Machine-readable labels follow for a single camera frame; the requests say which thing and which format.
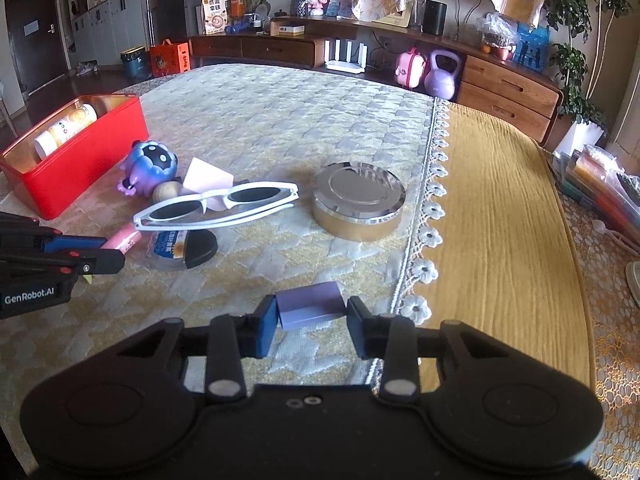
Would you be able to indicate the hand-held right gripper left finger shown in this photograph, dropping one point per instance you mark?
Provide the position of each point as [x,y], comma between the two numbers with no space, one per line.
[267,327]

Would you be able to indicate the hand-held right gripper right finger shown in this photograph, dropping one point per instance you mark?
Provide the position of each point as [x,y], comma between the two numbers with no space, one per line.
[357,325]

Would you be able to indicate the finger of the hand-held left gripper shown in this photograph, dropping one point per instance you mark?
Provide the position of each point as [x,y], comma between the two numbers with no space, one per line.
[75,245]
[100,262]

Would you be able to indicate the pink tube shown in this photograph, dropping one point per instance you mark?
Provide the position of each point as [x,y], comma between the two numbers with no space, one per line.
[122,239]

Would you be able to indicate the purple rectangular box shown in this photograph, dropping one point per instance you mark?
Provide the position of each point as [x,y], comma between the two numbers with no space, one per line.
[310,305]

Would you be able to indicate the red tin box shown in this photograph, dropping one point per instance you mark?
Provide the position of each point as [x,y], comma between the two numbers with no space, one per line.
[75,170]

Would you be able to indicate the round tin can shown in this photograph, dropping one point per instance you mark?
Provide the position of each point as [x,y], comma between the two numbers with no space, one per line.
[195,250]

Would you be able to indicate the wooden egg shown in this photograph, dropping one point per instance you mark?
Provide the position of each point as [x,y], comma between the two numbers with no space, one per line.
[167,193]

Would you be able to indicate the white sunglasses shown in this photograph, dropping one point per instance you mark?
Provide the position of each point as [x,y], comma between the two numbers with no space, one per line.
[220,205]

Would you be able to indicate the purple toy figure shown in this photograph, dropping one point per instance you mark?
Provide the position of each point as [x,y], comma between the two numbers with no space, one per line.
[150,165]

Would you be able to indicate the yellow white bottle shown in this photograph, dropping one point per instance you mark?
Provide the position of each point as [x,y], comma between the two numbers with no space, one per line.
[65,130]

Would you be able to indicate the round gold tin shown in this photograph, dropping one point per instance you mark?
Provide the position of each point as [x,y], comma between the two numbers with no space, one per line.
[357,200]

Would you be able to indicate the pink square box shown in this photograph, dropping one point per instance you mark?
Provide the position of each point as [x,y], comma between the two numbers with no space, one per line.
[207,177]

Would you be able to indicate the yellow blanket with lace trim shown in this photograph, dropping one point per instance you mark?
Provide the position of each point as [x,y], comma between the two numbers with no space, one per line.
[500,220]

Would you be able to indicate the green bin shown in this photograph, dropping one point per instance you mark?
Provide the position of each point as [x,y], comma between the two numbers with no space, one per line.
[134,62]

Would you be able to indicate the quilted grey bedspread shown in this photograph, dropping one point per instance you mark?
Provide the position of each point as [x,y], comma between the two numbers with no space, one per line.
[280,125]

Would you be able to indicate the orange gift box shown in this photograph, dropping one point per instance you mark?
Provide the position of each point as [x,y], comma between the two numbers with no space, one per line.
[170,60]

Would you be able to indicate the dark door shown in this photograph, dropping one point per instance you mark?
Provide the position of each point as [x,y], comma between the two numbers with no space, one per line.
[35,35]

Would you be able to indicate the purple kettlebell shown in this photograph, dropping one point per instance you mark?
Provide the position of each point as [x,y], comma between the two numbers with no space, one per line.
[441,80]

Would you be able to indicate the grey refrigerator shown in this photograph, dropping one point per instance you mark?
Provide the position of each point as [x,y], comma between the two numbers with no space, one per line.
[180,7]

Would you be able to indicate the pink toy bag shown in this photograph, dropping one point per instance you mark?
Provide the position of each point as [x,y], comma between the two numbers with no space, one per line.
[411,70]

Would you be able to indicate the yellow snack box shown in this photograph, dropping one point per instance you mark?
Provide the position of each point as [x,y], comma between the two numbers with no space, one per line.
[215,17]

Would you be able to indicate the white router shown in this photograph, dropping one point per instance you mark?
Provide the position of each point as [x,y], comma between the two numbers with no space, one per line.
[346,57]

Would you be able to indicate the long wooden cabinet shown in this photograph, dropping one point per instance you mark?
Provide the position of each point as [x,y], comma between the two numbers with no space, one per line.
[505,90]

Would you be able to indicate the small white box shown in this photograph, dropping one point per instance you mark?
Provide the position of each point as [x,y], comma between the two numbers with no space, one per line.
[290,30]

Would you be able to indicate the black speaker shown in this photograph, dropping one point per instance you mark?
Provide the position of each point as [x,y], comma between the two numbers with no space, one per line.
[434,17]

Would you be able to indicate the clear plastic bag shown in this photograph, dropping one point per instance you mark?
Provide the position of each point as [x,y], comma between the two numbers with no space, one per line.
[497,35]

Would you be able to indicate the tall plant in white pot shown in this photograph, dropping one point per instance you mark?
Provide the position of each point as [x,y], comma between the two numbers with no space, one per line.
[575,85]

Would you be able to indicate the white wall cabinets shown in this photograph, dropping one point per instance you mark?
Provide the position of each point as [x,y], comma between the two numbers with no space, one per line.
[115,25]

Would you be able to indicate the blue picture frame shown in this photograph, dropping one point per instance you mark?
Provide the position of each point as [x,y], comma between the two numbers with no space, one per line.
[531,47]

